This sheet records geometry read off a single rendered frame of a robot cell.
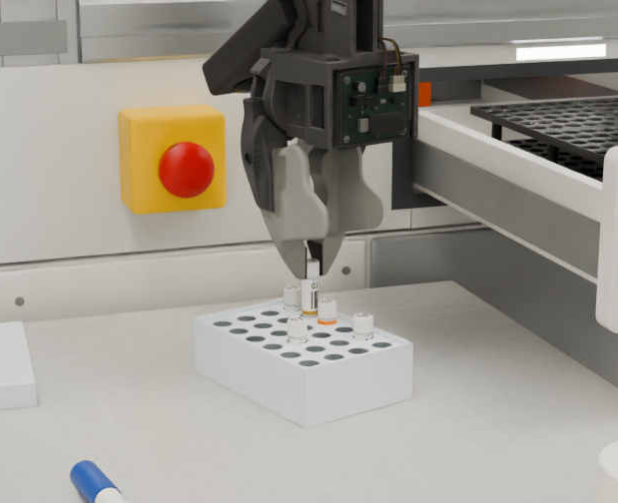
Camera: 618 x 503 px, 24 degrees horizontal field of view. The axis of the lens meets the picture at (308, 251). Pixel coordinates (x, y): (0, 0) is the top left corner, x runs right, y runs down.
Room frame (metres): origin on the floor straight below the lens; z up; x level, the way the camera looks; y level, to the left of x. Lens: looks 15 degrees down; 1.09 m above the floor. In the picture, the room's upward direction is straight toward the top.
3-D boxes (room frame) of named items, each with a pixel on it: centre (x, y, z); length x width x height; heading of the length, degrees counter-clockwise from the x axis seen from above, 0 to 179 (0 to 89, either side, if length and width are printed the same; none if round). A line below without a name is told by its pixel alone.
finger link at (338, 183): (0.92, -0.03, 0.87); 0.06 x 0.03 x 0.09; 37
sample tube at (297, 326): (0.87, 0.01, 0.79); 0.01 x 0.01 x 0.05
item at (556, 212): (1.06, -0.24, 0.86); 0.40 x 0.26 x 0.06; 19
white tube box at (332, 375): (0.88, 0.01, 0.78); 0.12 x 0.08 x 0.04; 37
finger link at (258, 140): (0.91, 0.02, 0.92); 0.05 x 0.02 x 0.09; 126
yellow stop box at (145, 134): (1.05, 0.10, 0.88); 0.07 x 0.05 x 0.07; 109
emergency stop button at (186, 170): (1.02, 0.09, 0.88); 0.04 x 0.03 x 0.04; 109
